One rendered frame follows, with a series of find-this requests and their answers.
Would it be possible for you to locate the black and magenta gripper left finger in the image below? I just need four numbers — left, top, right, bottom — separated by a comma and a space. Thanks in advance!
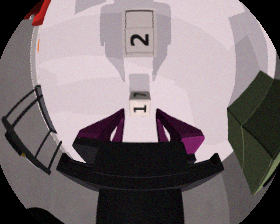
76, 108, 125, 142

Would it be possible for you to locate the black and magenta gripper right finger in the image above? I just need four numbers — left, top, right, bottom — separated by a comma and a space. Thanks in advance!
155, 108, 205, 155

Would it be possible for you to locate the white cube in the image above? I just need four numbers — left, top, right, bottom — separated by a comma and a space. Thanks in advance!
129, 91, 151, 117
125, 27, 154, 54

